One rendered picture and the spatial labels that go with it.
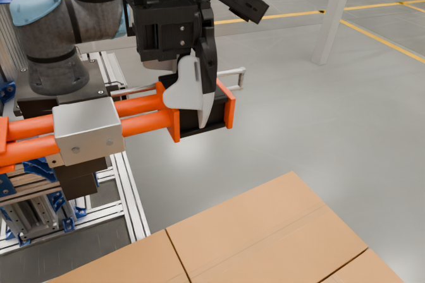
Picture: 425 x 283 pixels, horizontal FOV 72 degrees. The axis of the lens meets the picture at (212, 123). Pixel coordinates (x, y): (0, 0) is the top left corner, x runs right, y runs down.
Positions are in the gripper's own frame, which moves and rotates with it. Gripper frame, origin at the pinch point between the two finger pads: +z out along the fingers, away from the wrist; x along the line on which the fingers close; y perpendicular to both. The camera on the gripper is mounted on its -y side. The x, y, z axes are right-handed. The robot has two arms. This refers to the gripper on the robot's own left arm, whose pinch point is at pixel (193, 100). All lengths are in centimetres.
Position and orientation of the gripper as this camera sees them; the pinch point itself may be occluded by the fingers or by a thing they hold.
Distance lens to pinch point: 40.5
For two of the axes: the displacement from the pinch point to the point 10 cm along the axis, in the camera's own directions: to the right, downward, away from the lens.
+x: 4.1, 5.9, -6.9
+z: -0.6, 7.8, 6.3
